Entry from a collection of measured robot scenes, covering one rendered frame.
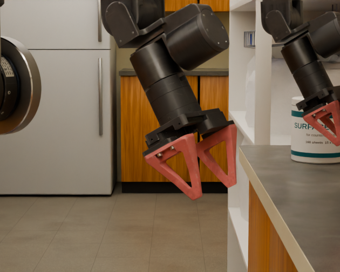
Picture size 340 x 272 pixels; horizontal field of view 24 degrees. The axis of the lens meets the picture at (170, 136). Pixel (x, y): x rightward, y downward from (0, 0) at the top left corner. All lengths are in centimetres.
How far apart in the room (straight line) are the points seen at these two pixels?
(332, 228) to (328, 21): 39
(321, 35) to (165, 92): 50
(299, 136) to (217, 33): 90
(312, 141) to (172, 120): 91
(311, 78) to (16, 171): 490
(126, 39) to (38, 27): 508
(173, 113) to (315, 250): 29
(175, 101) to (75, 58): 506
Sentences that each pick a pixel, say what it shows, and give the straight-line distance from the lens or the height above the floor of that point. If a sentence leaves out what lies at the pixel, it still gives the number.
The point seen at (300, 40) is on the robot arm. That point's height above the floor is 122.
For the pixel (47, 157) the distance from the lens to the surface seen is 614.
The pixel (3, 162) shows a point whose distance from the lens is 620.
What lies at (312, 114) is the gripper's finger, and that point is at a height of 109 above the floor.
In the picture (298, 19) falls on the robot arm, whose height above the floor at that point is 126.
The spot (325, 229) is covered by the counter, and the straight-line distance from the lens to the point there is 123.
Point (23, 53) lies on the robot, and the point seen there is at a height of 120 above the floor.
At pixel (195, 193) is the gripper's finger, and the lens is 96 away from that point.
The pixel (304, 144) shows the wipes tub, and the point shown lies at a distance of 185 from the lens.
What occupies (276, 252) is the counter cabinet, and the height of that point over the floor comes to 80.
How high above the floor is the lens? 123
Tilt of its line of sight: 7 degrees down
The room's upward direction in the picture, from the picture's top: straight up
